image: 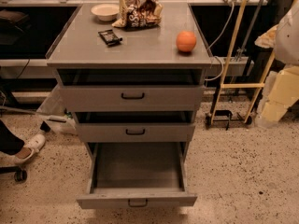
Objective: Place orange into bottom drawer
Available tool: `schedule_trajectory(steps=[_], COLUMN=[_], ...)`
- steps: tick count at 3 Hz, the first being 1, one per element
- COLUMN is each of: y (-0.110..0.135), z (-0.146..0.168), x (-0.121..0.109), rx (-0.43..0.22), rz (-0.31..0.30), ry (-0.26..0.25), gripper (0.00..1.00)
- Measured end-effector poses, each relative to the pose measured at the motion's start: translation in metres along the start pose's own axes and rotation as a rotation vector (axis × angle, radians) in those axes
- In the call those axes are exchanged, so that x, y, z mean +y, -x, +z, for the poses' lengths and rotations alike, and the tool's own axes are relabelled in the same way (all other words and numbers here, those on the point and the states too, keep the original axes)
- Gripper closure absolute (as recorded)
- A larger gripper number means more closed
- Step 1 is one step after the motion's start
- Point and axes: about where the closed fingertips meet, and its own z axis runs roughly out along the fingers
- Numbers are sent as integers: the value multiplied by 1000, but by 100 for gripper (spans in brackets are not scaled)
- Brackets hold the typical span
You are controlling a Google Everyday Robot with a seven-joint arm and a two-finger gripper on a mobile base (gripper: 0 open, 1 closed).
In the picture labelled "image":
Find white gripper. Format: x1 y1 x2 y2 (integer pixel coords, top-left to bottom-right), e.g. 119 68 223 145
254 1 299 125

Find orange fruit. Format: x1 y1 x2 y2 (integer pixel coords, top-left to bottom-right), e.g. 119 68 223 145
176 31 197 52

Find grey drawer cabinet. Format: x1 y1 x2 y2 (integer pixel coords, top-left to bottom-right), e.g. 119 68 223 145
48 3 211 151

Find grey bottom drawer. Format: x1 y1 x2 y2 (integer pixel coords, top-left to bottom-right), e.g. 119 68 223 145
78 143 197 209

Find grey drawer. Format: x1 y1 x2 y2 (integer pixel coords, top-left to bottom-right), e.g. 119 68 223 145
76 111 194 143
78 143 197 209
58 68 203 112

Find grey middle drawer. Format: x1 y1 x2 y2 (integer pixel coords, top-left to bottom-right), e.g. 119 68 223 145
76 111 194 143

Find grey top drawer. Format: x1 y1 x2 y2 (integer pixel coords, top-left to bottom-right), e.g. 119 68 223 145
58 68 203 112

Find brown chip bag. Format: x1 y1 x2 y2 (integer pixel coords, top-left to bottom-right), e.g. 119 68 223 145
112 0 163 29

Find black snack bar wrapper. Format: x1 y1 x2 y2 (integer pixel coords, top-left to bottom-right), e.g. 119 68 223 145
98 29 122 46

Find white bowl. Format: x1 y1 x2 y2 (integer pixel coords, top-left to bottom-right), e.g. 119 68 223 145
91 4 120 21

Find clear plastic bin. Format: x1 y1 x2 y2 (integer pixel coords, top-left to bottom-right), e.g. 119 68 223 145
36 86 77 135

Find white sneaker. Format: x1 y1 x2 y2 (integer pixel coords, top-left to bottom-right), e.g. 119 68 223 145
14 133 46 164

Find black chair caster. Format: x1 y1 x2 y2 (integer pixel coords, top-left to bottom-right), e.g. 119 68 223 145
0 166 27 182

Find black trouser leg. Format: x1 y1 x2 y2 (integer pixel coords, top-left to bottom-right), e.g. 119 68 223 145
0 120 24 155

